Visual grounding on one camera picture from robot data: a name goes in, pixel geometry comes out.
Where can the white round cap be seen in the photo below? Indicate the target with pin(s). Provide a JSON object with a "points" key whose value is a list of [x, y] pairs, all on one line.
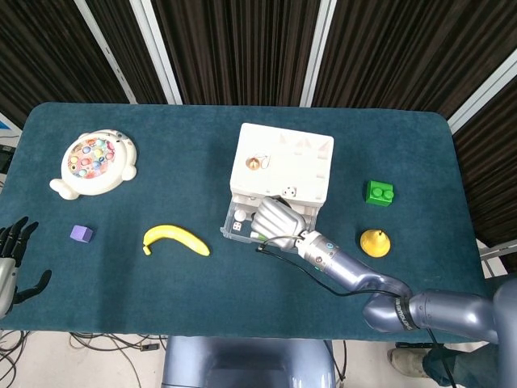
{"points": [[240, 214]]}

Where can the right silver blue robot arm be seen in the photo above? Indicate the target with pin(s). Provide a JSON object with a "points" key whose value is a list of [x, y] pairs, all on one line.
{"points": [[363, 279]]}

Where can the white dice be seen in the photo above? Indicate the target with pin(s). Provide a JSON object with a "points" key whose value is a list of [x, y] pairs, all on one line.
{"points": [[238, 226]]}

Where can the white frame post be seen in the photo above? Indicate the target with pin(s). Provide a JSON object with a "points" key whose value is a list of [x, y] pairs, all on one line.
{"points": [[156, 52], [107, 52], [318, 52], [484, 92]]}

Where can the blue jeans leg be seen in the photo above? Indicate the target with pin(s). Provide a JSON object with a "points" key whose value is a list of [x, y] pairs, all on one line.
{"points": [[468, 363]]}

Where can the yellow toy pear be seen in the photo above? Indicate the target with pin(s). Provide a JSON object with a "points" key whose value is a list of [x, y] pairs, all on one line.
{"points": [[373, 244]]}

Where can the black box device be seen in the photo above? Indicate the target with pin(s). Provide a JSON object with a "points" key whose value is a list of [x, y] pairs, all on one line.
{"points": [[6, 157]]}

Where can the white dirty shoe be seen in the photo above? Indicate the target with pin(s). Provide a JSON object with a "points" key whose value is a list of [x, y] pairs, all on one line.
{"points": [[404, 359]]}

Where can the dark brown pleated curtain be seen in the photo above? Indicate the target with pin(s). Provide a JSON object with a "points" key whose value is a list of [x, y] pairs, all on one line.
{"points": [[242, 40]]}

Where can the blue velvet tablecloth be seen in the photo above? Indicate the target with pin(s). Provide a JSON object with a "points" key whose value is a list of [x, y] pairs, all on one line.
{"points": [[242, 291]]}

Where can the white metal stand leg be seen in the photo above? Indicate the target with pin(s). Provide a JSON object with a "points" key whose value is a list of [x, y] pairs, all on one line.
{"points": [[498, 252]]}

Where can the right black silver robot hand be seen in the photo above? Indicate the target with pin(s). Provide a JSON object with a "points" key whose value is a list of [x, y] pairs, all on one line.
{"points": [[278, 222]]}

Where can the white green glue stick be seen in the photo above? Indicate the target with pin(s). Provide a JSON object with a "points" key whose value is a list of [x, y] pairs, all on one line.
{"points": [[255, 234]]}

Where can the green building block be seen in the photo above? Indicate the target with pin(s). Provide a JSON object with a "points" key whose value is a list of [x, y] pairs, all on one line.
{"points": [[379, 198]]}

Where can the white plastic drawer unit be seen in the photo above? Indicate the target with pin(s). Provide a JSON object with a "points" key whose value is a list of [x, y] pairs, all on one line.
{"points": [[282, 145]]}

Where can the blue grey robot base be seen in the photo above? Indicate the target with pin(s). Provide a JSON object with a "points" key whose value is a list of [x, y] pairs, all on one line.
{"points": [[242, 363]]}

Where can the clear drawer with glue stick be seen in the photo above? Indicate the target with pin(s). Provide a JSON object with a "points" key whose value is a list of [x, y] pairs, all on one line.
{"points": [[231, 224]]}

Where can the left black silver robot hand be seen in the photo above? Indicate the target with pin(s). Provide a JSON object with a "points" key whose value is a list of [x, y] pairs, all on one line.
{"points": [[8, 275]]}

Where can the white blue board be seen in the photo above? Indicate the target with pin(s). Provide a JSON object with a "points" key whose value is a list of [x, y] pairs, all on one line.
{"points": [[8, 125]]}

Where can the white fishing game toy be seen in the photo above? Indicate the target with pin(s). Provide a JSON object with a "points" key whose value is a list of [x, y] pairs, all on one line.
{"points": [[93, 157]]}

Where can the small white dotted toy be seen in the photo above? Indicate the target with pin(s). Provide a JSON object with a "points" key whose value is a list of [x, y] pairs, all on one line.
{"points": [[290, 191]]}

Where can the black power adapter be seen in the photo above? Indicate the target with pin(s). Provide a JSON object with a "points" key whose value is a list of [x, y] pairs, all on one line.
{"points": [[148, 347]]}

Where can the purple cube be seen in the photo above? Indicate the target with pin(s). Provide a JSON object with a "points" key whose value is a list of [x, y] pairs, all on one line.
{"points": [[81, 234]]}

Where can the yellow toy banana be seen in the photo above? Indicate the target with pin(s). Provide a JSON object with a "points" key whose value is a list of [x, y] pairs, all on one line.
{"points": [[177, 234]]}

